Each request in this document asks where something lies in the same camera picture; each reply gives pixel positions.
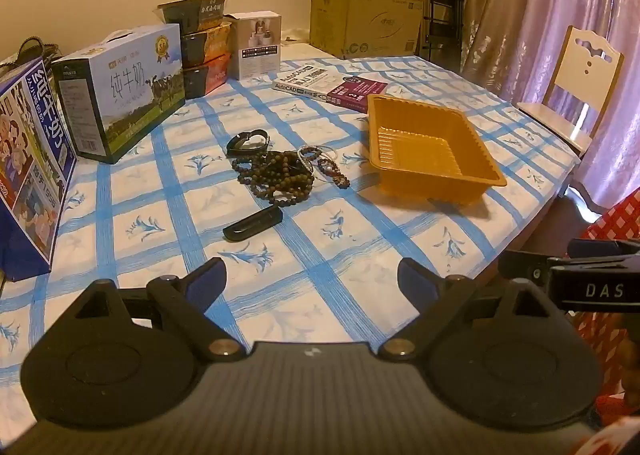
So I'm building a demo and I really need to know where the brown wooden bead bracelet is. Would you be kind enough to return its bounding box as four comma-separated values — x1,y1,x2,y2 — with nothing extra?
315,158,351,189

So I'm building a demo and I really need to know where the large cardboard box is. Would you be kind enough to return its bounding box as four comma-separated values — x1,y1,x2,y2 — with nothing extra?
309,0,426,60

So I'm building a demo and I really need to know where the dark carry handle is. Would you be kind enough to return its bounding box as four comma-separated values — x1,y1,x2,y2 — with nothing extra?
0,36,63,71

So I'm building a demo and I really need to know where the black folding rack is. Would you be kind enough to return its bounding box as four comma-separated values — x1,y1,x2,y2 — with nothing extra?
419,0,468,71

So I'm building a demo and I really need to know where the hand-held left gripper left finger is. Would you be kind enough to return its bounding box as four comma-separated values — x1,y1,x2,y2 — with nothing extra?
47,257,248,361

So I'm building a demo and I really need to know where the red checked cloth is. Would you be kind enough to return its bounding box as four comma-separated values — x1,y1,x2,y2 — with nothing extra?
567,192,640,455

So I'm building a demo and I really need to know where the blue checked tablecloth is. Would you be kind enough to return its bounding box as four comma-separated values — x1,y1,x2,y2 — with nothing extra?
0,42,583,436

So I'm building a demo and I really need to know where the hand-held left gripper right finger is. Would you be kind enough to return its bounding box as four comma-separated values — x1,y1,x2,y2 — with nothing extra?
377,257,576,361

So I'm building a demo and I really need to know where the black round watch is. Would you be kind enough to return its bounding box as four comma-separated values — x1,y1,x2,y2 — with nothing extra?
226,129,271,158

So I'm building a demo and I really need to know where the white pearl bracelet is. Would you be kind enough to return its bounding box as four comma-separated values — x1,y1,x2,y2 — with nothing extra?
297,145,340,172

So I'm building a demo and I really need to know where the orange noodle box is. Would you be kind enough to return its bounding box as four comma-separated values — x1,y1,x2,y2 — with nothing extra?
182,52,235,100

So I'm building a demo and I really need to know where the long dark bead string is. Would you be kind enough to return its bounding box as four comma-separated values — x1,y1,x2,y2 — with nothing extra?
231,150,317,208

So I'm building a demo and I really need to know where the yellow noodle box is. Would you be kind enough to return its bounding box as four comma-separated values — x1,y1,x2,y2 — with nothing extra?
180,21,233,68

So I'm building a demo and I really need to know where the white book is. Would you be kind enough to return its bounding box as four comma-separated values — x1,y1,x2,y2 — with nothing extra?
271,66,346,101

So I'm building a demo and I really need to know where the black noodle box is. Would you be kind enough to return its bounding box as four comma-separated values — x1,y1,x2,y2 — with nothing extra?
152,0,232,33

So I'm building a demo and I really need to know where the blue milk box with figures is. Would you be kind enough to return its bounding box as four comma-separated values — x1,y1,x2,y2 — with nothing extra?
0,55,78,283

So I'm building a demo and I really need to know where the white product box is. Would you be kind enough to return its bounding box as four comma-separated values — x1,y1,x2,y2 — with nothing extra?
223,11,282,81

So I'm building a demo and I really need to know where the cow print milk box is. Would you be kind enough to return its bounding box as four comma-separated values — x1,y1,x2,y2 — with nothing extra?
51,24,187,165

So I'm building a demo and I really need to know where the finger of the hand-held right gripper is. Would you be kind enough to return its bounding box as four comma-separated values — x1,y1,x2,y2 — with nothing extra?
499,249,551,282
566,237,640,259

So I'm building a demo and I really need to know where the white wooden chair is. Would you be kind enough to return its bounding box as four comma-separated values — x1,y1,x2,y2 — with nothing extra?
516,25,626,158

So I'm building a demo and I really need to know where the orange plastic tray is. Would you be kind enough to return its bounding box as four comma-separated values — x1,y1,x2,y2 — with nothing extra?
366,94,508,206

